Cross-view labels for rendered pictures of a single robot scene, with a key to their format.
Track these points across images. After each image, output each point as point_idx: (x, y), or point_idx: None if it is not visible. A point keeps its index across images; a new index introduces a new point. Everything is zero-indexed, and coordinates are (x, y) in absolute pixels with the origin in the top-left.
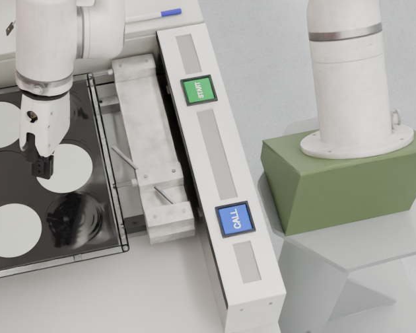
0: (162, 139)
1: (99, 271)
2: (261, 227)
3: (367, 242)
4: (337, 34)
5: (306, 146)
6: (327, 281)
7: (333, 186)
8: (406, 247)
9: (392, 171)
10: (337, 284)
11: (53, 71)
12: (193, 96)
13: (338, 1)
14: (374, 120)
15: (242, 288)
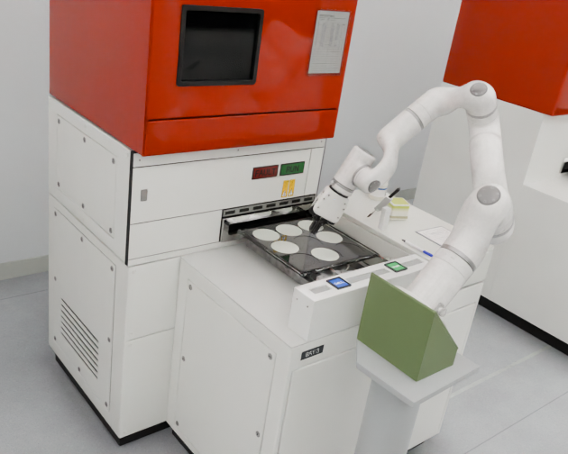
0: None
1: (288, 287)
2: (342, 291)
3: (380, 367)
4: (444, 245)
5: None
6: (367, 435)
7: (382, 302)
8: (391, 383)
9: (409, 315)
10: (371, 450)
11: (341, 177)
12: (390, 265)
13: (456, 231)
14: (425, 289)
15: (306, 289)
